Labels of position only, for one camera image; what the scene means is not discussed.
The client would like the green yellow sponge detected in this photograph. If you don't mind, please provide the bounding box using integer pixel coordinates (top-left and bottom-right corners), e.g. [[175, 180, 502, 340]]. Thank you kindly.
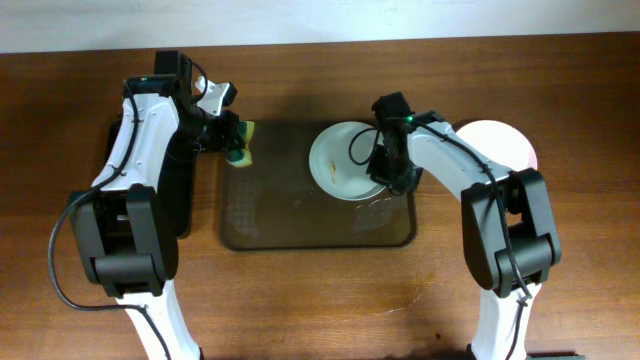
[[226, 121, 255, 168]]

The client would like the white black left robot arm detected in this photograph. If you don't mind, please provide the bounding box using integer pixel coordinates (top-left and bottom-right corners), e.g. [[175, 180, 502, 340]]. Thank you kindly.
[[64, 83, 253, 359]]

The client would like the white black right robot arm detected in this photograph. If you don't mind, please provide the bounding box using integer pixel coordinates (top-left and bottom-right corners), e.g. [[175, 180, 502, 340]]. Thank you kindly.
[[367, 111, 562, 359]]

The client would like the brown serving tray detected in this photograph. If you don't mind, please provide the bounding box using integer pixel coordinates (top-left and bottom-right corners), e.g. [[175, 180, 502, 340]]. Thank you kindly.
[[219, 122, 417, 251]]

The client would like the black rectangular tray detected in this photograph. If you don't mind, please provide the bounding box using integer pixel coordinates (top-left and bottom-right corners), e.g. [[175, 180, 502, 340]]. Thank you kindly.
[[102, 117, 198, 239]]

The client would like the white plate stained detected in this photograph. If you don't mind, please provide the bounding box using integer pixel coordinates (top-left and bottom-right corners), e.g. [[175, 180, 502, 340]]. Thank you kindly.
[[456, 120, 538, 171]]

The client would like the grey-white plate top stained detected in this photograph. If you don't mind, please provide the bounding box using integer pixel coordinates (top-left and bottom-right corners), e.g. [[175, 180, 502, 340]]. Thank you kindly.
[[309, 121, 385, 201]]

